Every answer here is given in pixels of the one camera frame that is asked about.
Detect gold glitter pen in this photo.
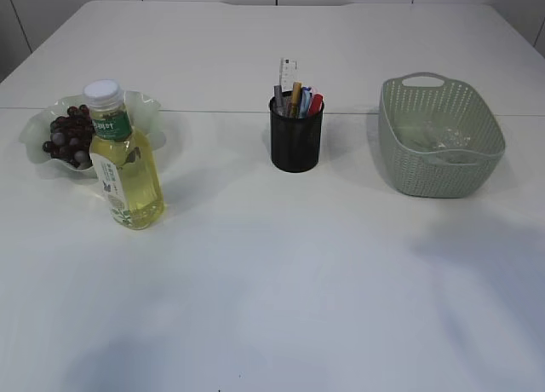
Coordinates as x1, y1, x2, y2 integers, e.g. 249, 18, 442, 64
289, 82, 302, 118

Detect silver glitter pen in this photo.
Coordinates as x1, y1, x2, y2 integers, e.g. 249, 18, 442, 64
273, 84, 284, 115

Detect clear plastic ruler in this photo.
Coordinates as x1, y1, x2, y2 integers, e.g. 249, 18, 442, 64
279, 58, 298, 92

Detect jasmine tea bottle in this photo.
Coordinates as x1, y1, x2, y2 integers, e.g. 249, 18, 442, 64
83, 79, 164, 230

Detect black mesh pen holder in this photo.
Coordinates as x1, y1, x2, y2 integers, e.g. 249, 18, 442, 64
269, 97, 324, 173

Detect green wavy glass plate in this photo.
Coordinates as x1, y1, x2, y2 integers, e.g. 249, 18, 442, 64
19, 90, 167, 179

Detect green plastic woven basket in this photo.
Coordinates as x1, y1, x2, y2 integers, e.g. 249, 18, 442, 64
378, 72, 506, 199

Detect purple grape bunch with leaf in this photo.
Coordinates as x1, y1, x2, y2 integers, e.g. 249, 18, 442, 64
42, 105, 95, 170

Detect blue scissors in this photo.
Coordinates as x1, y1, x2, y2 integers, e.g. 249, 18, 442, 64
298, 87, 313, 118

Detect red glitter pen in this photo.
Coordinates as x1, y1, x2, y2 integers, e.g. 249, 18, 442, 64
307, 94, 323, 117

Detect clear plastic sheet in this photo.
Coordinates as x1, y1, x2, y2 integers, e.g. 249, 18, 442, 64
398, 121, 471, 153

